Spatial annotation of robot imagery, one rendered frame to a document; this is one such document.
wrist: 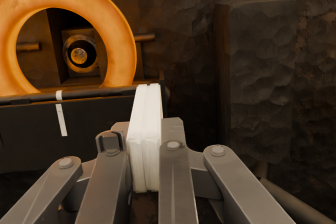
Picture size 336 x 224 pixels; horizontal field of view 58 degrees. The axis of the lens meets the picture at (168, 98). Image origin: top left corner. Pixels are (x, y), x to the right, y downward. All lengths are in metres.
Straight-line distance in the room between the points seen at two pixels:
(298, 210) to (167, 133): 0.24
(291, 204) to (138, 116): 0.24
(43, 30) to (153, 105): 0.32
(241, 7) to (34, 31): 0.28
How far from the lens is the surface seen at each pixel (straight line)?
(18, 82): 0.41
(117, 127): 0.16
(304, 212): 0.36
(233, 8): 0.34
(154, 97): 0.17
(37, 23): 0.47
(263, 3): 0.35
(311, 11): 0.48
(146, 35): 0.42
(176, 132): 0.15
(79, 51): 0.47
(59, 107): 0.37
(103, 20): 0.36
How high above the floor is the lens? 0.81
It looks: 18 degrees down
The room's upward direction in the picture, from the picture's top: 5 degrees counter-clockwise
